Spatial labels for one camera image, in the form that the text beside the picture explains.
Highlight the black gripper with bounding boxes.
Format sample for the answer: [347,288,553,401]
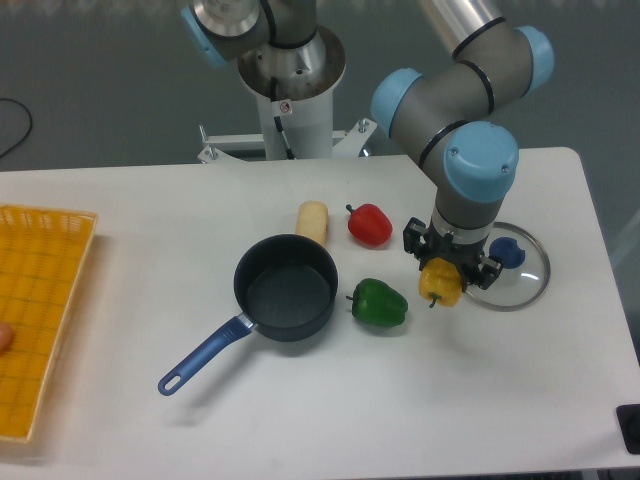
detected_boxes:
[403,217,503,290]

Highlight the yellow bell pepper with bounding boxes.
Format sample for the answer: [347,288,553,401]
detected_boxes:
[418,258,463,308]

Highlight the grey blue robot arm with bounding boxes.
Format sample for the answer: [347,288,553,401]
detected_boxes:
[182,1,554,289]

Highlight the red bell pepper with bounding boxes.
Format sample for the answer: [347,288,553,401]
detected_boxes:
[346,203,393,248]

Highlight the green bell pepper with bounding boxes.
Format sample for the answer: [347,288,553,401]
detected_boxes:
[347,278,408,328]

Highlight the glass lid blue knob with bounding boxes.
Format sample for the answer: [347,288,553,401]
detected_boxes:
[466,222,551,312]

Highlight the black device at table corner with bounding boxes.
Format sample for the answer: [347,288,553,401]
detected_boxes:
[616,404,640,455]

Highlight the yellow woven basket tray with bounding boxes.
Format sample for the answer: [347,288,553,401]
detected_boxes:
[1,204,98,443]

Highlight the dark saucepan blue handle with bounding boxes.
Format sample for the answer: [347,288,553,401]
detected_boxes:
[157,234,338,396]

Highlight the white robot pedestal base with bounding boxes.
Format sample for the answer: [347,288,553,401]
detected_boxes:
[198,26,377,163]

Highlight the black cable on floor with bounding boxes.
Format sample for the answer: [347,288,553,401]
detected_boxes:
[0,97,34,159]

